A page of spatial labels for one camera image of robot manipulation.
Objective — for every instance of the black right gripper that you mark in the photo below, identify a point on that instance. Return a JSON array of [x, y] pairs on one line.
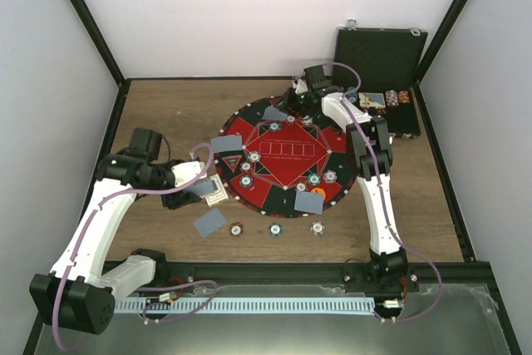
[[289, 102]]

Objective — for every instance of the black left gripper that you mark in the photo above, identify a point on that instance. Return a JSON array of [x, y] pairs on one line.
[[179, 199]]

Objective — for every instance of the dealt card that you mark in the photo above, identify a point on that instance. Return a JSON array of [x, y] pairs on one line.
[[272, 113], [221, 144], [308, 202], [209, 223]]

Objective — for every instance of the red brown chip stack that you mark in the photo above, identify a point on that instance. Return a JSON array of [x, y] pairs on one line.
[[236, 229]]

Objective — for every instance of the teal chip stack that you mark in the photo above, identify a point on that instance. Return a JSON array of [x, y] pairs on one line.
[[352, 95], [275, 230]]

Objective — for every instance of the blue white chip stack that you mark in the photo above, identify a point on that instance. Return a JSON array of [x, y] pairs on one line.
[[317, 227]]

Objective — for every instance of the playing card deck with box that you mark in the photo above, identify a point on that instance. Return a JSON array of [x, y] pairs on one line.
[[202, 189]]

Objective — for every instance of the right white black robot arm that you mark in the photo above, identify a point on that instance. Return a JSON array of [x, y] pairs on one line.
[[369, 145]]

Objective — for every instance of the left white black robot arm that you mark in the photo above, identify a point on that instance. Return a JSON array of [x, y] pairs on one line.
[[77, 293]]

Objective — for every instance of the teal chip stack in case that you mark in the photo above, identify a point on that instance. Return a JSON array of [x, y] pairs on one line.
[[352, 95]]

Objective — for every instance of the white playing card box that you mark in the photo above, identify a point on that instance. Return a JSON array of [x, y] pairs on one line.
[[219, 195]]

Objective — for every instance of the round red black poker mat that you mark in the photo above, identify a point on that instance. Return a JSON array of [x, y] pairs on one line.
[[288, 157]]

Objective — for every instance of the triangular all in token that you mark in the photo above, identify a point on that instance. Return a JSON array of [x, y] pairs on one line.
[[233, 162]]

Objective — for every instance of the card deck in case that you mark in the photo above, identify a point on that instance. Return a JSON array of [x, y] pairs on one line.
[[372, 100]]

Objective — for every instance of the white chip stack in case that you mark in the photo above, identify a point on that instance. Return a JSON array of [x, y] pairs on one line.
[[391, 98]]

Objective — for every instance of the orange big blind button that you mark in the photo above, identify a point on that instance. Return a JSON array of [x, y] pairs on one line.
[[319, 191]]

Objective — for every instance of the black poker chip case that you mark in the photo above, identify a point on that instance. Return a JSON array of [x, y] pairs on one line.
[[377, 60]]

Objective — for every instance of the orange chip stack in case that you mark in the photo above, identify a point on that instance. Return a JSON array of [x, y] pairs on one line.
[[404, 97]]

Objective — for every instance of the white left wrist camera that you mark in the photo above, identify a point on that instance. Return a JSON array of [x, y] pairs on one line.
[[186, 171]]

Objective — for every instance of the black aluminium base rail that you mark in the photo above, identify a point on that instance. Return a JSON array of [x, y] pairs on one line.
[[352, 273]]

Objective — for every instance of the light blue slotted cable duct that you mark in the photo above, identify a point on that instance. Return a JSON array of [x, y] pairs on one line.
[[326, 305]]

